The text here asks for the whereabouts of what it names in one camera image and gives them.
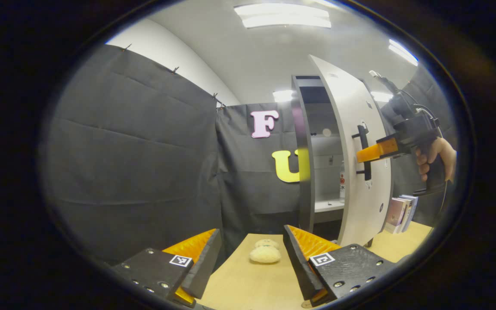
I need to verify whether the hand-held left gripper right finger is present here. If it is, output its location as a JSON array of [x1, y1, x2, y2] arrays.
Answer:
[[282, 225, 398, 308]]

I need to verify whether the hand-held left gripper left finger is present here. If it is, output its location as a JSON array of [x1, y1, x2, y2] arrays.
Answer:
[[111, 228, 223, 308]]

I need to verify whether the white cabinet door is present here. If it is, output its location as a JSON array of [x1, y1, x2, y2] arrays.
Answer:
[[309, 55, 393, 247]]

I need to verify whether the dark grey cabinet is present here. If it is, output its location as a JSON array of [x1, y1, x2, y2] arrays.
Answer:
[[291, 75, 374, 248]]

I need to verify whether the cream plush toy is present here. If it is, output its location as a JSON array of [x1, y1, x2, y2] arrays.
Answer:
[[249, 239, 282, 264]]

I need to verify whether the white book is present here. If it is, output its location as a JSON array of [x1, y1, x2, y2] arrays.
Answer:
[[397, 196, 413, 233]]

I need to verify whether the pale blue book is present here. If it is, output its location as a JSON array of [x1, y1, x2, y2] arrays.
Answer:
[[401, 194, 419, 232]]

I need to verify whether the black door handle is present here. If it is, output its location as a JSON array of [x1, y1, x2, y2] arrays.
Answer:
[[352, 124, 372, 182]]

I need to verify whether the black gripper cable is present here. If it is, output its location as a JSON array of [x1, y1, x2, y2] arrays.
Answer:
[[369, 70, 441, 127]]

